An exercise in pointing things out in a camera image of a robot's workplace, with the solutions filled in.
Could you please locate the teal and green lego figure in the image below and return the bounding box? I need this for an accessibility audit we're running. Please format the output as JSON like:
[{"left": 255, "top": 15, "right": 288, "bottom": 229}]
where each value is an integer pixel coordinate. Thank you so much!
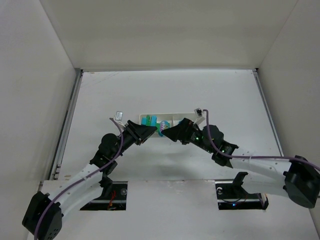
[{"left": 139, "top": 114, "right": 171, "bottom": 138}]

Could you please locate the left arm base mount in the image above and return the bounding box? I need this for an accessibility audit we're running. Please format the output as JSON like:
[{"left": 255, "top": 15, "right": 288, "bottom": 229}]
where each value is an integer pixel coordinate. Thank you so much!
[{"left": 80, "top": 177, "right": 128, "bottom": 211}]

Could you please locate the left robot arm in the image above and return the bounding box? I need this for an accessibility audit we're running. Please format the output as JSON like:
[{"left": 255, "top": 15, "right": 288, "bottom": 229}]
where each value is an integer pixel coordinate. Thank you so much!
[{"left": 22, "top": 120, "right": 157, "bottom": 240}]

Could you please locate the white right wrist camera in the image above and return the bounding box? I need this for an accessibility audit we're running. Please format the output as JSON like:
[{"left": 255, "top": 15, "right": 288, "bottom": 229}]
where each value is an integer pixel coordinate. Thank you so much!
[{"left": 194, "top": 108, "right": 206, "bottom": 125}]

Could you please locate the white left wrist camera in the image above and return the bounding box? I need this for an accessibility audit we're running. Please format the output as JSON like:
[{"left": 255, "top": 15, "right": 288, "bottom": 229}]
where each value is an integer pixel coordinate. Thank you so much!
[{"left": 113, "top": 111, "right": 123, "bottom": 123}]

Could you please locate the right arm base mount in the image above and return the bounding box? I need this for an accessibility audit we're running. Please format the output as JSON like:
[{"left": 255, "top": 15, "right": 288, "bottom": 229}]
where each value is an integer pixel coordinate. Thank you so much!
[{"left": 215, "top": 172, "right": 269, "bottom": 211}]

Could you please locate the white three-compartment tray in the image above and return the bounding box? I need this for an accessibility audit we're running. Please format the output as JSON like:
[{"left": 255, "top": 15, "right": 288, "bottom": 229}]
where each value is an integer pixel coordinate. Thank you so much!
[{"left": 138, "top": 112, "right": 196, "bottom": 138}]

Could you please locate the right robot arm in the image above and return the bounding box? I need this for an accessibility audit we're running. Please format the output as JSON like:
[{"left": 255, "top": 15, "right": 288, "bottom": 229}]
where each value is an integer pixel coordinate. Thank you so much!
[{"left": 161, "top": 118, "right": 320, "bottom": 209}]

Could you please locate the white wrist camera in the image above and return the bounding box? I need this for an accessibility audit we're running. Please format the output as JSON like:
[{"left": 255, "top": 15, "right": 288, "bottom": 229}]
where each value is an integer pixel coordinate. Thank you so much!
[
  {"left": 113, "top": 111, "right": 123, "bottom": 123},
  {"left": 194, "top": 108, "right": 206, "bottom": 125}
]

